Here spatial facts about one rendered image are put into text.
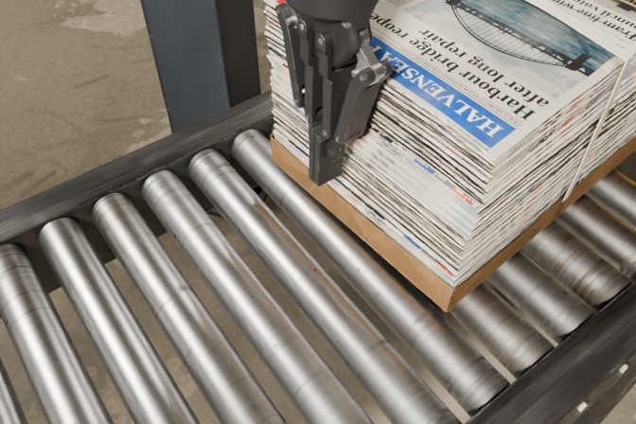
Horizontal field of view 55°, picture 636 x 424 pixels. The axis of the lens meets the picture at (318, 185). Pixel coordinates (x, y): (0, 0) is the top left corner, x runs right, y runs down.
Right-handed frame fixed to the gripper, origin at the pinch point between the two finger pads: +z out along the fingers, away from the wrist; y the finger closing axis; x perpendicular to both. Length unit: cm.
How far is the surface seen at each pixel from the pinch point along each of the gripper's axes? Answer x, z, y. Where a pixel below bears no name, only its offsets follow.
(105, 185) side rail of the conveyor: 16.7, 13.4, 21.8
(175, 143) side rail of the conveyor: 6.4, 13.3, 23.5
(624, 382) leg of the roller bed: -39, 50, -29
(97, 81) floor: -16, 93, 153
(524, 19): -19.4, -10.1, -4.8
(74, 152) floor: 4, 94, 123
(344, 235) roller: -1.9, 13.1, -1.3
